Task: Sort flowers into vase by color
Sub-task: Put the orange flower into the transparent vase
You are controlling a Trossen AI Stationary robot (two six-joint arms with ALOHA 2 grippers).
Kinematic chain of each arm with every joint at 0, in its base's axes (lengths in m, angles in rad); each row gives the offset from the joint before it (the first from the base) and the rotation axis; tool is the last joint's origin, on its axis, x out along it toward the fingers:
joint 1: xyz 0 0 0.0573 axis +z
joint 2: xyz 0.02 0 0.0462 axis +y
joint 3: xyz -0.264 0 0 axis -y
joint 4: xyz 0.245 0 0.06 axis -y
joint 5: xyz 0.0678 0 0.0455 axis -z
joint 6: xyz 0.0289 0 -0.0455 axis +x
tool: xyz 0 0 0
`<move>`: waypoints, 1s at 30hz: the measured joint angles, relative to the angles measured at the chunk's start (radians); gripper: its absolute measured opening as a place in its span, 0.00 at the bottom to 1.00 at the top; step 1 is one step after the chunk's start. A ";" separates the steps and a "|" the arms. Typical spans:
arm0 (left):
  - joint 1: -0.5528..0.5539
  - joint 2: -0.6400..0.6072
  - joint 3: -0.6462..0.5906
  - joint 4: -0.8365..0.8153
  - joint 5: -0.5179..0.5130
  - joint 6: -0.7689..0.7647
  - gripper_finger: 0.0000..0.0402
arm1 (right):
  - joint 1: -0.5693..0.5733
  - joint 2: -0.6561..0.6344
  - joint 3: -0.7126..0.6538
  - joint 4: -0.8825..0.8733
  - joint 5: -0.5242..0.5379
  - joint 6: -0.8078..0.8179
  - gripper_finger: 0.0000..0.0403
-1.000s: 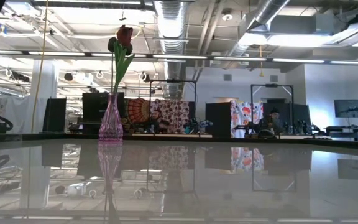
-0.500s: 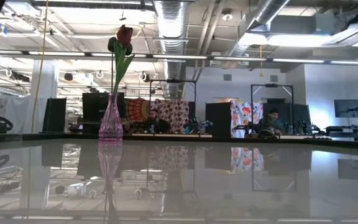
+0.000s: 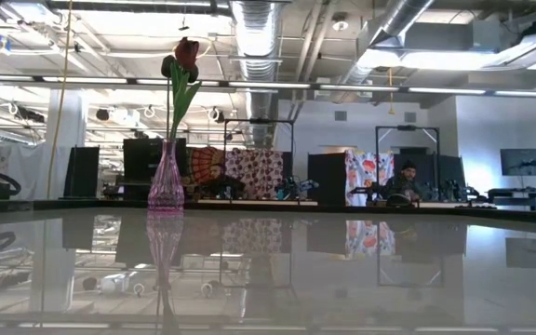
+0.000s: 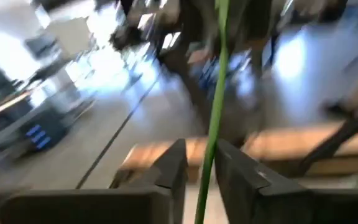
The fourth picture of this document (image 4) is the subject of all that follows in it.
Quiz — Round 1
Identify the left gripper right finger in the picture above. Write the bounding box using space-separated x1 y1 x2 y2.
214 138 358 224

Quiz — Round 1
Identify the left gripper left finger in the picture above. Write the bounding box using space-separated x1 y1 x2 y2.
0 138 189 224

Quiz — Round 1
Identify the yellow artificial tulip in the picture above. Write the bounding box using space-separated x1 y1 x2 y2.
193 0 231 224

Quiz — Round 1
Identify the dark device with blue panel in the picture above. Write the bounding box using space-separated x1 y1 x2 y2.
11 105 71 153

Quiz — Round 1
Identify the black metal table frame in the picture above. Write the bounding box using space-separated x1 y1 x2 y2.
300 102 358 177

